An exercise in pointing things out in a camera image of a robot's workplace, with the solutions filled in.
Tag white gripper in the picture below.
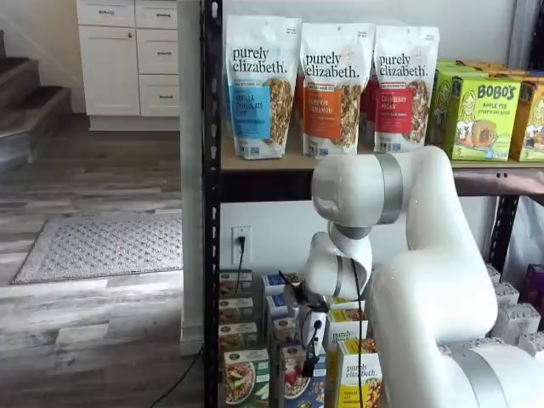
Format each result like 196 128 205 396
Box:
297 306 329 377

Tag yellow purely elizabeth box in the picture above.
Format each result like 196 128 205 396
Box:
326 308 369 354
329 297 366 311
336 338 383 408

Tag green oatmeal box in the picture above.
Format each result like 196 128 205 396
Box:
224 348 271 408
218 297 255 324
218 321 259 352
218 269 253 298

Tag particle board shelf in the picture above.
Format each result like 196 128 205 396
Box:
220 135 544 173

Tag purple box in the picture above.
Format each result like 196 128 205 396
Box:
526 263 544 308

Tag green Bobo's snack box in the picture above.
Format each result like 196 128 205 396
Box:
433 59 490 80
427 70 523 163

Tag yellow Bobo's snack box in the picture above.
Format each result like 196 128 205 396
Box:
507 80 544 163
456 61 544 85

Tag grey patterned rug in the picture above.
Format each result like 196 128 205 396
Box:
10 214 184 286

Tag orange label granola bag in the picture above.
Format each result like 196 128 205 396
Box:
299 23 376 159

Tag red label granola bag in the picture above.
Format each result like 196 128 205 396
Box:
372 25 440 154

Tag blue label granola bag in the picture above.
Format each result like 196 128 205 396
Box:
224 15 303 161

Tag white drawer cabinet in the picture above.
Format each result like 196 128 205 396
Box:
76 0 180 132

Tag grey carpeted stairs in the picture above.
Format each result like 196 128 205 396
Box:
0 29 71 171

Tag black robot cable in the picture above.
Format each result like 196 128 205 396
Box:
350 258 367 408

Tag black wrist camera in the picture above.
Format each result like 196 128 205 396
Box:
278 269 331 314

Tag white wall outlet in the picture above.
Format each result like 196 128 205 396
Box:
231 224 252 265

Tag black power cable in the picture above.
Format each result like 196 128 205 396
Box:
148 235 247 408

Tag black metal shelf frame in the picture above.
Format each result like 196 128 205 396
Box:
201 0 544 408

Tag white wall pillar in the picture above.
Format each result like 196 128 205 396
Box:
177 0 205 357

